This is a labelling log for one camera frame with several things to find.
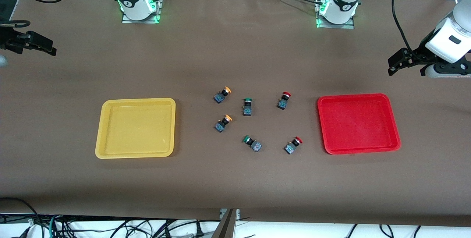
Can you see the yellow plastic tray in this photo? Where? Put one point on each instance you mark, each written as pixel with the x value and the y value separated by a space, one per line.
pixel 136 127

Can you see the yellow push button switch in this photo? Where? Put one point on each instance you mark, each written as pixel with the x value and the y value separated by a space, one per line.
pixel 220 96
pixel 221 124

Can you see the brown table cover sheet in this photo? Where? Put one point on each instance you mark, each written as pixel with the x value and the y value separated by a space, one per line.
pixel 235 57

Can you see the grey metal table post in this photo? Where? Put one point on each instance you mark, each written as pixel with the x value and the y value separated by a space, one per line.
pixel 226 227

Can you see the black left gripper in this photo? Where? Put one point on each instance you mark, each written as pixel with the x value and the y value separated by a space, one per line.
pixel 420 53

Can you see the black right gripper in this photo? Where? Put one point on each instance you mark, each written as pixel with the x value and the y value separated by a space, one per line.
pixel 11 41

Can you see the green push button switch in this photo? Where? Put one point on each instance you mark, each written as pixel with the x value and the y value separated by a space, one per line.
pixel 254 144
pixel 247 108

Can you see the red push button switch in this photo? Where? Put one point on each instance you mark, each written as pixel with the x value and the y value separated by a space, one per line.
pixel 291 146
pixel 283 102

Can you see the red plastic tray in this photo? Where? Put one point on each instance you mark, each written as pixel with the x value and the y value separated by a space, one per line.
pixel 358 124

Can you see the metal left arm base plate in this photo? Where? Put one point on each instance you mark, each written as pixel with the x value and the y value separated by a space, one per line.
pixel 349 27

